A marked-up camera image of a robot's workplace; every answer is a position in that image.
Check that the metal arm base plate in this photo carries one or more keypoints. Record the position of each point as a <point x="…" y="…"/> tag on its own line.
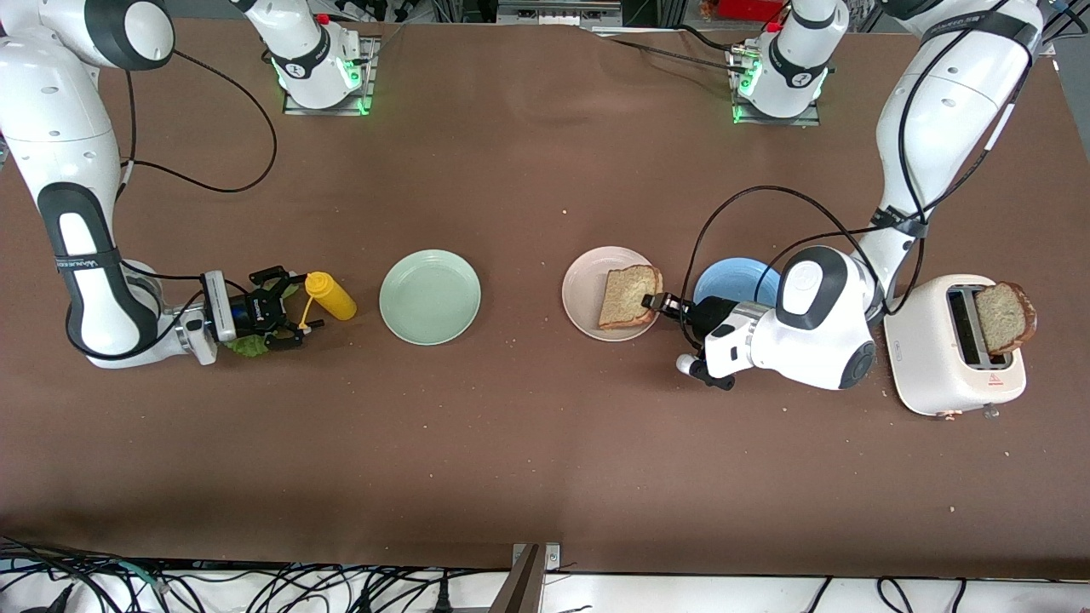
<point x="366" y="94"/>
<point x="809" y="121"/>

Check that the white toaster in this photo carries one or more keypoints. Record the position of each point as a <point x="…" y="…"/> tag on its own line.
<point x="924" y="358"/>

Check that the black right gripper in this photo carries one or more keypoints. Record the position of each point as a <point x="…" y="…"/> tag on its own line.
<point x="249" y="312"/>

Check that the blue plate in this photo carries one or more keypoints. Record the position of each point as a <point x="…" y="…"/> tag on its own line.
<point x="741" y="277"/>

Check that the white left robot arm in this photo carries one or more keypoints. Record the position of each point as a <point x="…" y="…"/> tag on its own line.
<point x="817" y="332"/>

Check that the black power plug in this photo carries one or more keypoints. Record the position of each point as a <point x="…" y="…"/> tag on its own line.
<point x="443" y="600"/>

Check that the grey metal background frame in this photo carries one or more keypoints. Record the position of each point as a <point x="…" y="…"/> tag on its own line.
<point x="558" y="13"/>

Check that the dark grey metal beam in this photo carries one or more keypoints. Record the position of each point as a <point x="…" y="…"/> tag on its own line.
<point x="521" y="587"/>

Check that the yellow mustard squeeze bottle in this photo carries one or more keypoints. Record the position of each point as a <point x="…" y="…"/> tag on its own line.
<point x="336" y="300"/>

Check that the red background object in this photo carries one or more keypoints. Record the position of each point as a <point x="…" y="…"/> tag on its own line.
<point x="749" y="8"/>

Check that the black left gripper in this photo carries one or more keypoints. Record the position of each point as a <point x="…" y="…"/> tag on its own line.
<point x="706" y="314"/>

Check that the green lettuce leaf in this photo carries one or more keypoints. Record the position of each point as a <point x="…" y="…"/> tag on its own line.
<point x="247" y="346"/>

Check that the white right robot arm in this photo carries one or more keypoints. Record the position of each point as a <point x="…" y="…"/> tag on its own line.
<point x="51" y="128"/>

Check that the silver metal bracket plate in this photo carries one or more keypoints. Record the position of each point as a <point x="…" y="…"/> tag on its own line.
<point x="552" y="558"/>

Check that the brown bread slice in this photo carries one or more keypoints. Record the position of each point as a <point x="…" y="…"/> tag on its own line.
<point x="628" y="298"/>
<point x="1005" y="319"/>

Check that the light green plate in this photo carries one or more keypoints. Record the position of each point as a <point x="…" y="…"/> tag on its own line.
<point x="430" y="298"/>

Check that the beige plate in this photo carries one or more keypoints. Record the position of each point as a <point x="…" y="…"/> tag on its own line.
<point x="583" y="294"/>

